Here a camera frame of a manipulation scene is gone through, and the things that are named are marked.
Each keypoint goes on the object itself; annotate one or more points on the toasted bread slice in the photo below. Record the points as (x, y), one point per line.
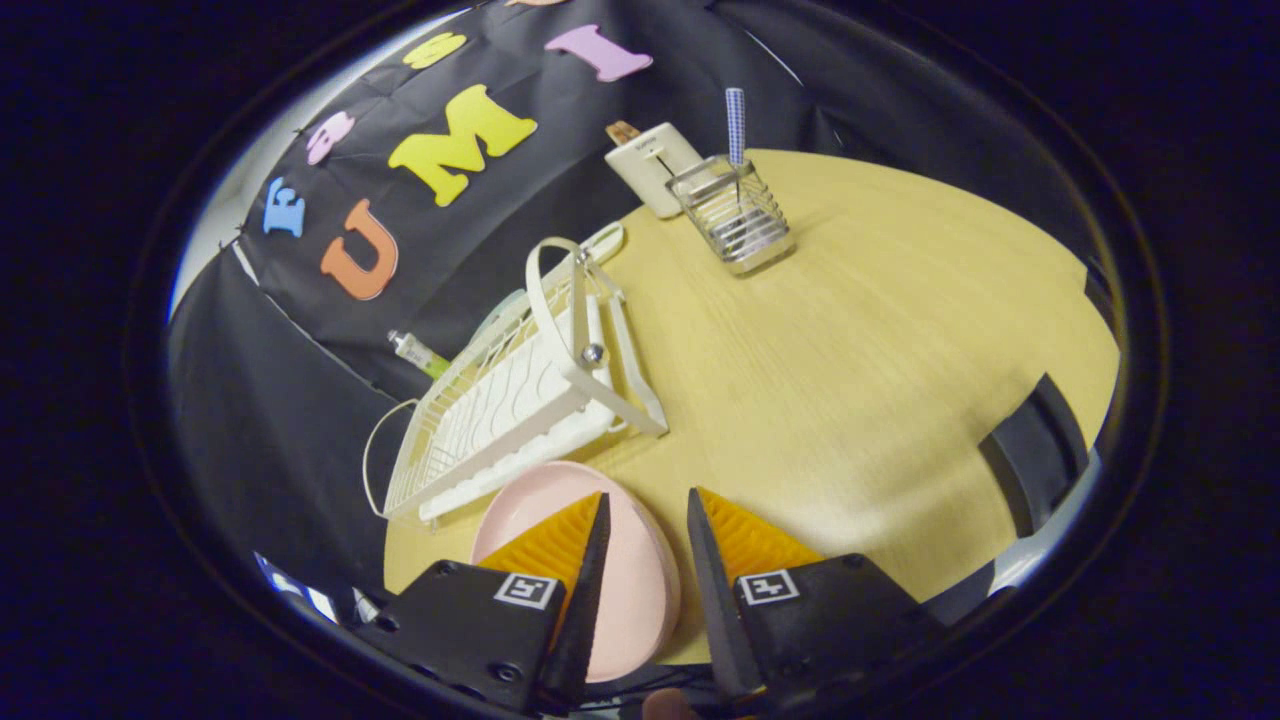
(622, 132)

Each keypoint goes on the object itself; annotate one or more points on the black chair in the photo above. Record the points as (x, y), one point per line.
(1030, 450)

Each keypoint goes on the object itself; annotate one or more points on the white dish rack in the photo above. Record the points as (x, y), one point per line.
(520, 400)

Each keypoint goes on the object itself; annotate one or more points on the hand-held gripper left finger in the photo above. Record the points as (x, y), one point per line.
(585, 620)

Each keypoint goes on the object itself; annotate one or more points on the white divided condiment dish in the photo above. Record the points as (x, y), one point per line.
(608, 240)

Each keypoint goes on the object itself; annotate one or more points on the white toaster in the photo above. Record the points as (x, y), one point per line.
(650, 165)

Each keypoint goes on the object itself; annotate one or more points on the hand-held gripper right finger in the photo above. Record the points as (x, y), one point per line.
(720, 620)

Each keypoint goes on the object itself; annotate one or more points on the pink plate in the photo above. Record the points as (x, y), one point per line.
(640, 580)

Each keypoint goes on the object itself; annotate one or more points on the green dish soap bottle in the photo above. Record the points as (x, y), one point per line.
(415, 350)

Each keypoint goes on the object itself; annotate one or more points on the pale green plate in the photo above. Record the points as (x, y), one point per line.
(505, 310)

